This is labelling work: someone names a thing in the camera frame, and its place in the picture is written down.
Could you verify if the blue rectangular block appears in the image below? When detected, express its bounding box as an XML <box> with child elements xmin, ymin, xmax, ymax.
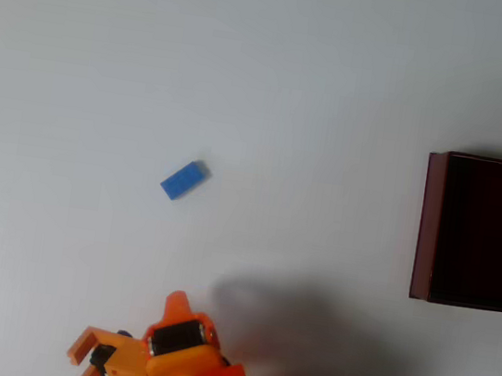
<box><xmin>157</xmin><ymin>156</ymin><xmax>214</xmax><ymax>206</ymax></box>

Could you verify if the dark red box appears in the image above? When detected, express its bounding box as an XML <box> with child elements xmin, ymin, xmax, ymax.
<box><xmin>408</xmin><ymin>147</ymin><xmax>502</xmax><ymax>313</ymax></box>

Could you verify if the orange camera mount bracket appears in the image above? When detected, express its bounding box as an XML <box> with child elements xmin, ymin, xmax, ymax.
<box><xmin>63</xmin><ymin>321</ymin><xmax>155</xmax><ymax>376</ymax></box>

